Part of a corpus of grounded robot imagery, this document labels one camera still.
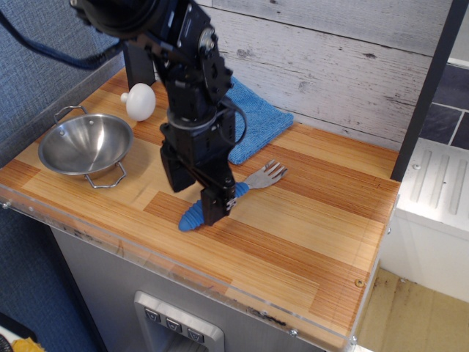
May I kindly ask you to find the dark frame post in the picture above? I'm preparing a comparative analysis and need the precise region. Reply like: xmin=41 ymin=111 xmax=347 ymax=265
xmin=391 ymin=0 xmax=468 ymax=182
xmin=123 ymin=44 xmax=156 ymax=89

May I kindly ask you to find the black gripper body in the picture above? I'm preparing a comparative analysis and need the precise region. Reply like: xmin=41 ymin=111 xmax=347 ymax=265
xmin=160 ymin=108 xmax=235 ymax=189

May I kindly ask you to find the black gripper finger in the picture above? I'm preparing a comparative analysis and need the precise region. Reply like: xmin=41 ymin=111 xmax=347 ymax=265
xmin=201 ymin=186 xmax=235 ymax=226
xmin=160 ymin=141 xmax=197 ymax=193

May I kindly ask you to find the blue folded cloth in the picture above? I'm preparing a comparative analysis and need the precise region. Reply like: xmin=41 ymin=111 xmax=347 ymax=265
xmin=226 ymin=77 xmax=294 ymax=165

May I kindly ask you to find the dark right frame post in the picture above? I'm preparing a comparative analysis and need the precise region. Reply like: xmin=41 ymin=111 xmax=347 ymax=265
xmin=391 ymin=0 xmax=468 ymax=182

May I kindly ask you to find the steel bowl with handles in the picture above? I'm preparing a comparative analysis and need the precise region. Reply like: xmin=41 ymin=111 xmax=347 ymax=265
xmin=38 ymin=106 xmax=134 ymax=189

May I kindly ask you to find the dark left frame post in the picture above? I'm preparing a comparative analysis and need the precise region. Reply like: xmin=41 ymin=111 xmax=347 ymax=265
xmin=123 ymin=44 xmax=156 ymax=89

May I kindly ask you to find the yellow object at corner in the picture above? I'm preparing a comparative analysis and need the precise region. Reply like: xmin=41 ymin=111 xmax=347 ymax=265
xmin=11 ymin=338 xmax=45 ymax=352

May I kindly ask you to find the silver dispenser button panel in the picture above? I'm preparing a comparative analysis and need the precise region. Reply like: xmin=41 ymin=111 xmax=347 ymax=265
xmin=134 ymin=291 xmax=225 ymax=351

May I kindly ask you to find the blue sleeved robot cable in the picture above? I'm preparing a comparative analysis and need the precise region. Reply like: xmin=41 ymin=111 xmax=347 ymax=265
xmin=0 ymin=7 xmax=124 ymax=71

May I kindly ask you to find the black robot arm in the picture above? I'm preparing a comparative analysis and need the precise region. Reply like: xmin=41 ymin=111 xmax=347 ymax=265
xmin=70 ymin=1 xmax=237 ymax=226

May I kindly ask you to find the white toy sink drainboard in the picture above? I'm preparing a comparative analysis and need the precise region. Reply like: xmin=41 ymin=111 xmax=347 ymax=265
xmin=380 ymin=139 xmax=468 ymax=301

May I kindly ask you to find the white mushroom toy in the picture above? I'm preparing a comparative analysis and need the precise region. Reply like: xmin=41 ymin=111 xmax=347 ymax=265
xmin=120 ymin=83 xmax=156 ymax=122

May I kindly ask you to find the blue handled metal fork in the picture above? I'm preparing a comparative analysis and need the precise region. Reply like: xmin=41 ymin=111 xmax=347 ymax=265
xmin=178 ymin=159 xmax=288 ymax=232

